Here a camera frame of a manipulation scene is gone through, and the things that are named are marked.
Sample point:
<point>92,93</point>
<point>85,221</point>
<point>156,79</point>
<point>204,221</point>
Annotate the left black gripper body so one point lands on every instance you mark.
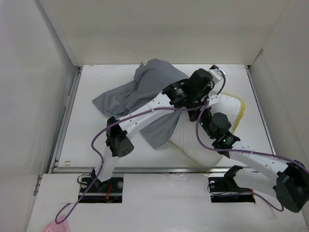
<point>200,96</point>

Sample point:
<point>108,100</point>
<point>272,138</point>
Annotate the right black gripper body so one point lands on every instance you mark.
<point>205,118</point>

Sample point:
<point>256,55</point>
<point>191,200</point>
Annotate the white pillow yellow edge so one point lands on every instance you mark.
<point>184,136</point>

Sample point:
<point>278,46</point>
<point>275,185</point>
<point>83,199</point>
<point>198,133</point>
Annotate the grey pillowcase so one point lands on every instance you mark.
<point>148,81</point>

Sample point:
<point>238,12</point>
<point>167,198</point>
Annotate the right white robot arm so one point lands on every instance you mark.
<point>289,179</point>

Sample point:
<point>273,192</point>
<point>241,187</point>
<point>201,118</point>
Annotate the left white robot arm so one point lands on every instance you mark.
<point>182,96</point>

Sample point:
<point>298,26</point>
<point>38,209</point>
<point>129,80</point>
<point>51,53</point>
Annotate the pink cloth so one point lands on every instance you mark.
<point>53,227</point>

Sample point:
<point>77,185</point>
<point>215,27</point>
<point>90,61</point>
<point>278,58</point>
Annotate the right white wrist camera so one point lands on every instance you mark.
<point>212,99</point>

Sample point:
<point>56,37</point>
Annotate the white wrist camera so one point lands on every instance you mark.
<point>217,73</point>
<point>212,99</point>

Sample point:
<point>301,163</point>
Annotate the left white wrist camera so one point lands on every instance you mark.
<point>217,73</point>

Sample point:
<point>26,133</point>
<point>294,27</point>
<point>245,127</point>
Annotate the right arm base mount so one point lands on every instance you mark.
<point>223,189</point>

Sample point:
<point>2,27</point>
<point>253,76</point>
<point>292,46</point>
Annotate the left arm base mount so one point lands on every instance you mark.
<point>110,191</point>

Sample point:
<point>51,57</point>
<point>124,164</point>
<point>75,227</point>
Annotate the metal rail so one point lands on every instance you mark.
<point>57,170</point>

